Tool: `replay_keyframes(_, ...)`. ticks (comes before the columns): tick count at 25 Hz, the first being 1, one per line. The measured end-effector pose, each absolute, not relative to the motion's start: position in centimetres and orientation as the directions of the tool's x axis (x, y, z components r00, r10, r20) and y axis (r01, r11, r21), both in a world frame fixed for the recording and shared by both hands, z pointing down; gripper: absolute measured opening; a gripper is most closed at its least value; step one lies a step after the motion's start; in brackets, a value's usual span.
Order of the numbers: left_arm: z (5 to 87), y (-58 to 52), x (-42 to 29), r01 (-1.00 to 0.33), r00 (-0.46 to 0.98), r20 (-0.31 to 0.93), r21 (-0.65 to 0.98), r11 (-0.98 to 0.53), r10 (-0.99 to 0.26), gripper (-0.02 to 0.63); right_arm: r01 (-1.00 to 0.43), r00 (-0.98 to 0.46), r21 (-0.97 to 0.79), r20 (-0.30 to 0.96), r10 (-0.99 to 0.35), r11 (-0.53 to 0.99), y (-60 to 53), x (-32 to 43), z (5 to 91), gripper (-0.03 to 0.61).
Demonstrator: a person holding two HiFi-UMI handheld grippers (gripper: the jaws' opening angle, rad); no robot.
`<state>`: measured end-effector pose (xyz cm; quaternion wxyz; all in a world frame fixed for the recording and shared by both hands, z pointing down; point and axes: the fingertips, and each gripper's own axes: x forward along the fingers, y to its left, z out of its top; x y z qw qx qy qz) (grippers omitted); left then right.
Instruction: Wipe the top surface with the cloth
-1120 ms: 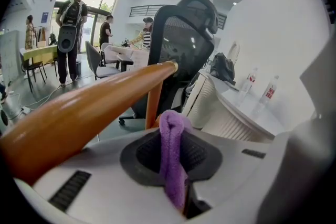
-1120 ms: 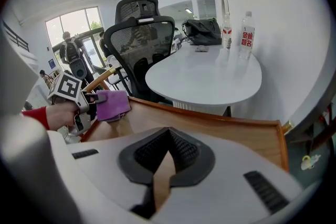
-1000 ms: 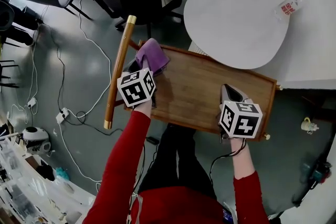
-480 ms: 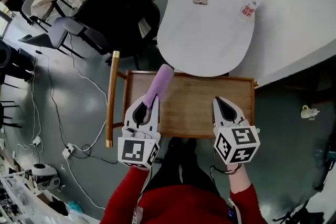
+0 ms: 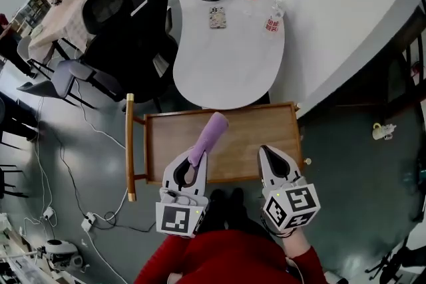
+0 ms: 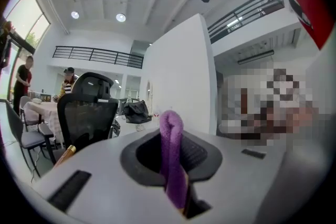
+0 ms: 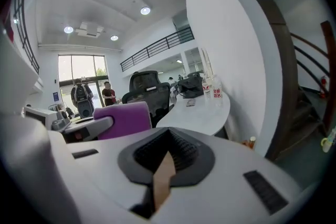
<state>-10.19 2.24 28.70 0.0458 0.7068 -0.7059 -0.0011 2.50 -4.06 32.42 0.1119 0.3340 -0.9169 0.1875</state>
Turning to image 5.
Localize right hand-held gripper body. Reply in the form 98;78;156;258
261;175;322;233

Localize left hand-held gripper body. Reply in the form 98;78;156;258
154;188;210;239

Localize purple cloth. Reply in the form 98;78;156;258
188;111;230;167

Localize person's right forearm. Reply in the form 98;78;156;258
282;228;329;284

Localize person's left forearm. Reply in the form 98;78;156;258
134;235;192;284

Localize table with white patterned tablecloth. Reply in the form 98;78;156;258
28;0;104;65

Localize person's legs black trousers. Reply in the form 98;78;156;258
196;187;267;239

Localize person's red sweater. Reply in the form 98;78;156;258
134;229;329;284

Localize yellow cup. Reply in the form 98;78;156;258
371;122;397;141

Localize white curved table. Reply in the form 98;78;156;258
172;0;286;110

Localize black chair base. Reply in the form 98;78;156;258
364;235;426;284

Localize white round device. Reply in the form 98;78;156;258
43;239;84;273

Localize teal black device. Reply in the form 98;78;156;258
414;158;426;186

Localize black mesh office chair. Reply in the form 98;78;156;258
81;0;180;104

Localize clear bottle red white label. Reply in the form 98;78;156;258
264;0;286;34

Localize gray padded chair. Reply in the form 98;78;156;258
16;59;117;110

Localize patterned phone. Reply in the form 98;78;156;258
208;6;228;30

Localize white cluttered workbench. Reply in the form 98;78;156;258
0;212;87;284

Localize wooden staircase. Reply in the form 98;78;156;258
332;0;426;117

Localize light gray chair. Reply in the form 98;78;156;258
16;35;56;79

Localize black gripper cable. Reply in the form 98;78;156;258
260;214;298;239

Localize white cable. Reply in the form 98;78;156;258
83;229;129;284
75;78;130;222

